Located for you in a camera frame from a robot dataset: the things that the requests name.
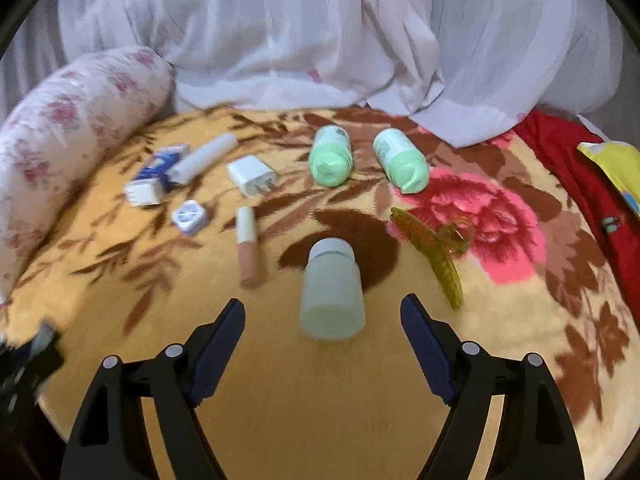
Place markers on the green bottle with star cap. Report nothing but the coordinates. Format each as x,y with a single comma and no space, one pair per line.
330,156

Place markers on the floral fleece blanket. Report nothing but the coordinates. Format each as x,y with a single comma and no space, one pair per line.
320,270

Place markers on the white charger plug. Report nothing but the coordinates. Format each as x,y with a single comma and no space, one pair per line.
250,172

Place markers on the green bottle with flip cap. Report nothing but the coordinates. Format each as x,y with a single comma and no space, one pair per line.
401,160

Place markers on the white plastic jar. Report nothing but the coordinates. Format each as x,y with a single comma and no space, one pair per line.
331,296

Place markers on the white sheer curtain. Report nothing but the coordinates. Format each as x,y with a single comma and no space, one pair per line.
350,35

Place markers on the yellow-green hair claw clip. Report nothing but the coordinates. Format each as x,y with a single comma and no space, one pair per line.
440,250

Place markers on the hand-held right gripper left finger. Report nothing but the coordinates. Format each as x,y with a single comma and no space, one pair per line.
216,355

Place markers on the yellow printed packet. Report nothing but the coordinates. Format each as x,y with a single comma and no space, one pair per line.
615,165

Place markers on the white paper tube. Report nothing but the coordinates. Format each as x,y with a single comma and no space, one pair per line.
202,159

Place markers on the small white box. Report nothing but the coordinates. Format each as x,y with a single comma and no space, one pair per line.
144,192

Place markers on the round blue-white case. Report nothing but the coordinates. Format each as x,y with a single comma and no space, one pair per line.
188,216

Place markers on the pink lip gloss tube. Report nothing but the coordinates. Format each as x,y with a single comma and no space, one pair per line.
247,246

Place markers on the red cloth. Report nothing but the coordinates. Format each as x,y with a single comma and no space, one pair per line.
585,180

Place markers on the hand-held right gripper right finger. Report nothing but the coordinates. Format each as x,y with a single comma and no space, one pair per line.
428,355

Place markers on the floral bolster pillow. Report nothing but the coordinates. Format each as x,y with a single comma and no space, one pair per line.
70,130

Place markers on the blue and white carton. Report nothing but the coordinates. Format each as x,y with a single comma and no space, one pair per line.
161,163

